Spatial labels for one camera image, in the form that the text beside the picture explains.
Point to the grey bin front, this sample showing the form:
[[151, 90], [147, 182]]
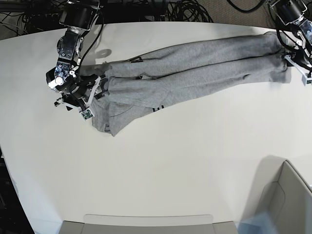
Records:
[[108, 224]]

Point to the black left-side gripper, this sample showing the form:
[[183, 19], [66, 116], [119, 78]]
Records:
[[299, 59]]

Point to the grey bin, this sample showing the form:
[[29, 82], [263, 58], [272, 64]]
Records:
[[285, 206], [108, 224]]

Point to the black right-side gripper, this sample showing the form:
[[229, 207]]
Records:
[[79, 93]]

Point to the white left-side wrist camera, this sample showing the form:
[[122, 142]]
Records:
[[306, 79]]

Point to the right-side robot arm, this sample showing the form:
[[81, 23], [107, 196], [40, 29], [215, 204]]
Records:
[[78, 16]]

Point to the blue object bottom corner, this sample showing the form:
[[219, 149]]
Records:
[[258, 224]]

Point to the grey T-shirt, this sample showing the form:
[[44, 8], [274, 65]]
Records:
[[150, 82]]

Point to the grey bin right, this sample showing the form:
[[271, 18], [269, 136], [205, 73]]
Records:
[[285, 206]]

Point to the white right-side wrist camera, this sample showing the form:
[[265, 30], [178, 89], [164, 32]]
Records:
[[86, 114]]

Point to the left-side robot arm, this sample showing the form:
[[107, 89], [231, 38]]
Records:
[[290, 16]]

